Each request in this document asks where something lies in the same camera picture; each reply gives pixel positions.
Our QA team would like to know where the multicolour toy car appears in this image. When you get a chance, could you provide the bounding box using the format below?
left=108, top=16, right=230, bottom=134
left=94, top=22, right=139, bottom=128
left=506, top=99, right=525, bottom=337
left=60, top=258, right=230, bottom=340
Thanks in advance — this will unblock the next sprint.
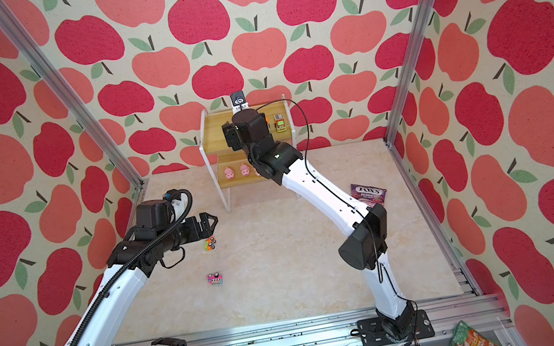
left=273, top=114, right=288, bottom=133

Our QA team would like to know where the wooden two-tier shelf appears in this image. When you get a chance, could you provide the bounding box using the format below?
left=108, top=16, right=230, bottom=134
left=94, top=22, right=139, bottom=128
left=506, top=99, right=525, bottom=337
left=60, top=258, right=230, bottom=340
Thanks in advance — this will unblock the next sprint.
left=198, top=98, right=303, bottom=212

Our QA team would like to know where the pink toy car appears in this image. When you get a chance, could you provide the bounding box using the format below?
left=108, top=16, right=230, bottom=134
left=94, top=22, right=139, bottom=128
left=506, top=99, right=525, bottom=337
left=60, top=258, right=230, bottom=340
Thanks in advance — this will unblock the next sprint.
left=207, top=272, right=224, bottom=286

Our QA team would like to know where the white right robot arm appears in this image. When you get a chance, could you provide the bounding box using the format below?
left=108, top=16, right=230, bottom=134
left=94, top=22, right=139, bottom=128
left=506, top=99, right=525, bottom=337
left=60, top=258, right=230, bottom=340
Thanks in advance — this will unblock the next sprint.
left=222, top=108, right=418, bottom=343

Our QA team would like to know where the green orange toy car left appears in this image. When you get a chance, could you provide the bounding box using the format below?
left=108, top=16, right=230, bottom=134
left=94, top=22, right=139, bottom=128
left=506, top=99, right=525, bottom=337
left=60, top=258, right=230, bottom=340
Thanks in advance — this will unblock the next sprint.
left=205, top=236, right=217, bottom=251

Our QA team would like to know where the purple candy bag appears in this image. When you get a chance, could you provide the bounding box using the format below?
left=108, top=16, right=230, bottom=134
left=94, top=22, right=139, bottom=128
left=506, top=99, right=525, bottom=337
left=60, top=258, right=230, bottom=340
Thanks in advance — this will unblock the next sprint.
left=350, top=184, right=387, bottom=207

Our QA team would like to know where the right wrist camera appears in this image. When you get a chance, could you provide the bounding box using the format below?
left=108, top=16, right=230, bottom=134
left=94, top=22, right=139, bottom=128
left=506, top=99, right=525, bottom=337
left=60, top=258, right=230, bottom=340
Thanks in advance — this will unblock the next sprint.
left=230, top=91, right=250, bottom=115

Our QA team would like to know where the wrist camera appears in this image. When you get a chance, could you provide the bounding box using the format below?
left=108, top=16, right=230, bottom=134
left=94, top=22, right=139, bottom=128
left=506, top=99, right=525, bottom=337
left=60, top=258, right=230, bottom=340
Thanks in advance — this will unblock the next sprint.
left=134, top=199, right=175, bottom=242
left=230, top=91, right=250, bottom=115

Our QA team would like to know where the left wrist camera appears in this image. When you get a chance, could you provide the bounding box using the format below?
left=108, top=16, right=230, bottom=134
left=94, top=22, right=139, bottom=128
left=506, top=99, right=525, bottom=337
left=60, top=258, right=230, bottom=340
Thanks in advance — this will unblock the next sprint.
left=134, top=199, right=175, bottom=242

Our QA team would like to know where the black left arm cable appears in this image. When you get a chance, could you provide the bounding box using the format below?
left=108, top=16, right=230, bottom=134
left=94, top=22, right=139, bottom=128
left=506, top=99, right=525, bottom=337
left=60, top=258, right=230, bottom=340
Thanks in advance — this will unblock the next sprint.
left=5, top=186, right=220, bottom=346

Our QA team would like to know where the black right camera cable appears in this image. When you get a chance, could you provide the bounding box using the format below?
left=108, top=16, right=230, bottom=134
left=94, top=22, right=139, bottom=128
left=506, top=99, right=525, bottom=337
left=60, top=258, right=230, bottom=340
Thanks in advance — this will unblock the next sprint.
left=254, top=81, right=424, bottom=346

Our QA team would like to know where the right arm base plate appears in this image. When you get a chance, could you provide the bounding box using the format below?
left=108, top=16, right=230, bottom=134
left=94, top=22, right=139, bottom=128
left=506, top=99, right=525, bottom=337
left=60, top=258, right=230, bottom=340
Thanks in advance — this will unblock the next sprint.
left=350, top=310, right=436, bottom=346

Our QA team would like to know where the left aluminium frame post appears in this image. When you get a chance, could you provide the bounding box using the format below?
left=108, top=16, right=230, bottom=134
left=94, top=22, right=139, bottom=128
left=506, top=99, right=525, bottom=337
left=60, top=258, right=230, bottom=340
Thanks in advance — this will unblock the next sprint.
left=0, top=0, right=145, bottom=195

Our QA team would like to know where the aluminium frame post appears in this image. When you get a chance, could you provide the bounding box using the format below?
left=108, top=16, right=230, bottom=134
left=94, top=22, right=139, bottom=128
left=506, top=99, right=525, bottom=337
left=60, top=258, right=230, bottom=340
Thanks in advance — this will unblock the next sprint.
left=384, top=0, right=437, bottom=151
left=0, top=0, right=145, bottom=195

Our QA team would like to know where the right aluminium frame post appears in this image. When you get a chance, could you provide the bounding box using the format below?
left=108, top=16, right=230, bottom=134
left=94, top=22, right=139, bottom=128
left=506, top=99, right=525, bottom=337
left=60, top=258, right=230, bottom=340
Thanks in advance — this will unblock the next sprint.
left=384, top=0, right=437, bottom=151

